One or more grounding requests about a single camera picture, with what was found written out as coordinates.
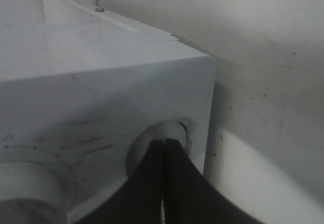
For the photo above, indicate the round door release button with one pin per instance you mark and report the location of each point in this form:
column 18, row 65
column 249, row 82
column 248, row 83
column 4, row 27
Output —
column 169, row 129

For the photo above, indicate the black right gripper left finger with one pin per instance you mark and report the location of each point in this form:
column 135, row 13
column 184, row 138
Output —
column 139, row 198

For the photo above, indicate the white timer knob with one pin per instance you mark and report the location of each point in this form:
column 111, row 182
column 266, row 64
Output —
column 30, row 194

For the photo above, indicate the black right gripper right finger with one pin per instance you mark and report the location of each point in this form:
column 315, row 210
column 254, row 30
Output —
column 189, row 197

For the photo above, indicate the white microwave oven body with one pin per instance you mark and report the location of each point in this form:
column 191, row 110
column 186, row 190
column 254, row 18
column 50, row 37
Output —
column 80, row 83

